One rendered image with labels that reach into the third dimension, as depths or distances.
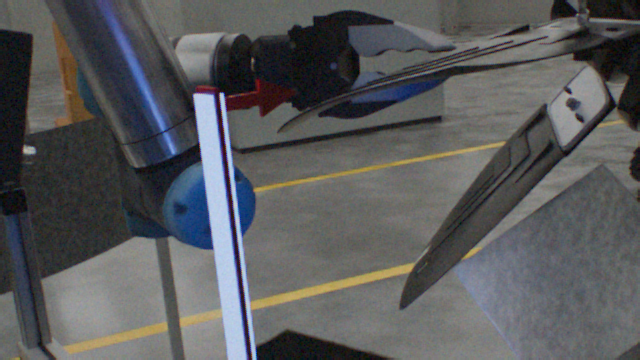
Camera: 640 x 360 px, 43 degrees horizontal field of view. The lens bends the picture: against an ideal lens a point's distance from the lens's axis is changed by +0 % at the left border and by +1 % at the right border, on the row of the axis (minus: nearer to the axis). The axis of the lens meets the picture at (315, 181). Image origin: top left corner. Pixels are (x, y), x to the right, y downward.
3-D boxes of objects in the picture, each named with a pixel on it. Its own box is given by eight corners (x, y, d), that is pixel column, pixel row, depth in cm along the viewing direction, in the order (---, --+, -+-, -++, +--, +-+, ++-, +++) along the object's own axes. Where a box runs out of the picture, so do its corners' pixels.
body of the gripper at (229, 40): (368, 24, 76) (251, 33, 80) (341, 19, 68) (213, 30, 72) (372, 105, 77) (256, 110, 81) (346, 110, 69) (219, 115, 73)
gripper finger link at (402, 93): (465, 66, 72) (365, 66, 75) (454, 66, 67) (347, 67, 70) (464, 101, 73) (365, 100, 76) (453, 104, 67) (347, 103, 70)
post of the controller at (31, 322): (53, 342, 98) (24, 186, 94) (28, 350, 97) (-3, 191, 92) (46, 335, 101) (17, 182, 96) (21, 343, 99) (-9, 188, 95)
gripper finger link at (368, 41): (462, 16, 72) (362, 29, 75) (450, 12, 66) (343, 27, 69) (464, 51, 72) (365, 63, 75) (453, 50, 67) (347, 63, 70)
